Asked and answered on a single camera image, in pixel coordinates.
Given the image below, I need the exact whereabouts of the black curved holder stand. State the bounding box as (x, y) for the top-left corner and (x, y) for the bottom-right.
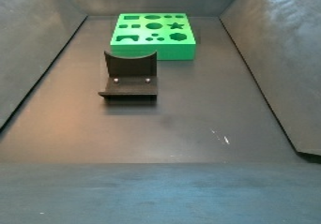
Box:
(99, 52), (158, 98)

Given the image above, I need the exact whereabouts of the green shape sorter block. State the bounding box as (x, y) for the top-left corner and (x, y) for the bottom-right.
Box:
(110, 13), (195, 61)

